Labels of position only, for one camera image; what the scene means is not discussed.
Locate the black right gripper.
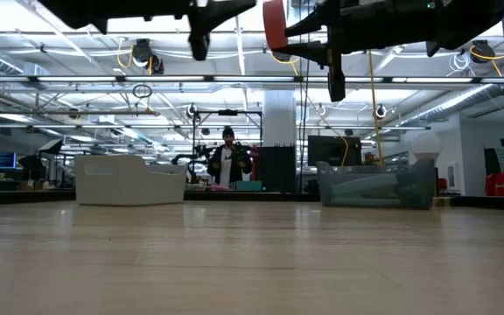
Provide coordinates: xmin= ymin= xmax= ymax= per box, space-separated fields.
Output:
xmin=285 ymin=0 xmax=432 ymax=102

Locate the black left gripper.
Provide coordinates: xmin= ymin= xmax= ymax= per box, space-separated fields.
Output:
xmin=186 ymin=0 xmax=257 ymax=61

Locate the red tape roll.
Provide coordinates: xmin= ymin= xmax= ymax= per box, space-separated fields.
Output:
xmin=262 ymin=0 xmax=289 ymax=51

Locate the mint green stapler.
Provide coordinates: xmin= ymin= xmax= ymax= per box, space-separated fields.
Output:
xmin=329 ymin=173 xmax=404 ymax=207

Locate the white square column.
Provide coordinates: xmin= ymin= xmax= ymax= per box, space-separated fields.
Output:
xmin=262 ymin=89 xmax=297 ymax=148

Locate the black screen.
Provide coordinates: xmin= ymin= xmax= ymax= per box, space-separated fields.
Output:
xmin=307 ymin=135 xmax=362 ymax=167

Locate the black cabinet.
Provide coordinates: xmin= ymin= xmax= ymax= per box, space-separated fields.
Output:
xmin=258 ymin=145 xmax=298 ymax=193

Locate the long light strip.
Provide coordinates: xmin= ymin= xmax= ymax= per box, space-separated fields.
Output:
xmin=0 ymin=74 xmax=504 ymax=85

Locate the person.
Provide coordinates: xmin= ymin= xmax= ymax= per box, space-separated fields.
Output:
xmin=206 ymin=126 xmax=254 ymax=192

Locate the lamp with white globe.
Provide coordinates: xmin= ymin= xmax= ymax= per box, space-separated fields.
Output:
xmin=410 ymin=131 xmax=445 ymax=165

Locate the teal box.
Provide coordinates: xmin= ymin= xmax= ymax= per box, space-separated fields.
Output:
xmin=235 ymin=180 xmax=263 ymax=193

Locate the translucent smoky plastic bin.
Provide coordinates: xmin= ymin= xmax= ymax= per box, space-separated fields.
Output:
xmin=316 ymin=157 xmax=438 ymax=210

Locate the light grey plastic bin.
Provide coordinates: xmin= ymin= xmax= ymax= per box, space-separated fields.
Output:
xmin=73 ymin=154 xmax=188 ymax=207

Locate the yellow hanging cable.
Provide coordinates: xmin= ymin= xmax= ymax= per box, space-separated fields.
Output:
xmin=367 ymin=50 xmax=385 ymax=168

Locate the black hanging cable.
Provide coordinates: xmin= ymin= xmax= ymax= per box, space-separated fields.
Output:
xmin=297 ymin=65 xmax=312 ymax=194

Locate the black rig frame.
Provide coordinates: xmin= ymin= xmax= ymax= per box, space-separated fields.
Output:
xmin=192 ymin=108 xmax=264 ymax=193

